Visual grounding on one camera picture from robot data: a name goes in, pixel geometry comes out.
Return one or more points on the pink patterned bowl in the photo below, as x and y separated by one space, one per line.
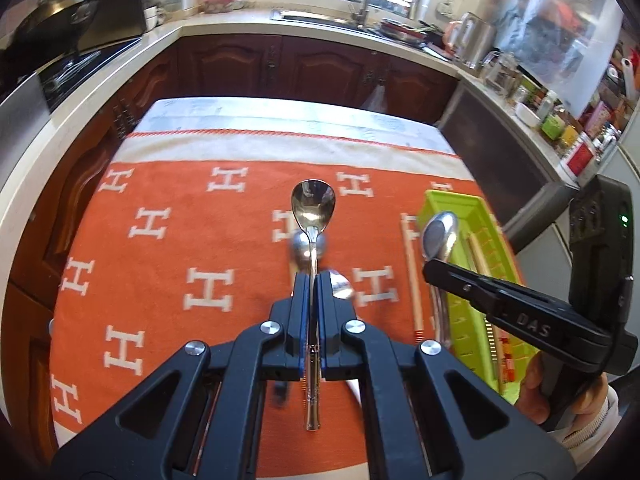
222 4

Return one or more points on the glass pitcher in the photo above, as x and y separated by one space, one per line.
500 72

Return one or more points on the black gas stove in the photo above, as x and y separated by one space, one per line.
85 72

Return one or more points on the stainless steel sink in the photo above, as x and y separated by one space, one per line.
310 16

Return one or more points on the orange printed blanket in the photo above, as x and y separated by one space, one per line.
200 220

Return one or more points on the green label oil bottle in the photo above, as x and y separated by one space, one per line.
554 125

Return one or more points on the white cup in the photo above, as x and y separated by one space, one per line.
155 17

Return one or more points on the stainless steel spoon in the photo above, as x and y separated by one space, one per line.
344 286
298 252
439 235
313 205

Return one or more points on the white kitchen countertop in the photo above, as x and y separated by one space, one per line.
210 25

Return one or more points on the person's right forearm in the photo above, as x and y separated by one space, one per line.
590 440

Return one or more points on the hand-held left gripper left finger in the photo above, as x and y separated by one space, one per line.
301 310

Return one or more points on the stainless steel stove shield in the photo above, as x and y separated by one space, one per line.
117 10

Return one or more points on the light blue table cover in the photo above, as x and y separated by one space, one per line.
250 112

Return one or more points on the red and white container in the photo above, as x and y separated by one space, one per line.
581 157

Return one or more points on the green plastic tray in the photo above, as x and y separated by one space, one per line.
467 325

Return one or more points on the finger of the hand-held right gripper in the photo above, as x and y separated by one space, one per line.
450 275

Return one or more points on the hanging plastic bag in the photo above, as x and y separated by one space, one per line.
374 100

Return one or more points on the white plastic bottle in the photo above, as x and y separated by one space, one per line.
546 105

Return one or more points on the red-tipped wooden chopstick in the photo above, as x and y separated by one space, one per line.
411 265

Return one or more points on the white bowl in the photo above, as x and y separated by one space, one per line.
528 115

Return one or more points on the person's right hand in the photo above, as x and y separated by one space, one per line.
531 390

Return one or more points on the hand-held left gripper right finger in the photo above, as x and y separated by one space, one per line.
324 310

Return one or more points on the white wall socket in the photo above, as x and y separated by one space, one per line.
443 8

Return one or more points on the stainless steel kettle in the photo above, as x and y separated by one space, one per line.
472 40

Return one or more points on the steel wok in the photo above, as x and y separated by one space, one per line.
55 20

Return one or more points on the stainless steel cabinet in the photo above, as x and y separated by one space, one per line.
490 140

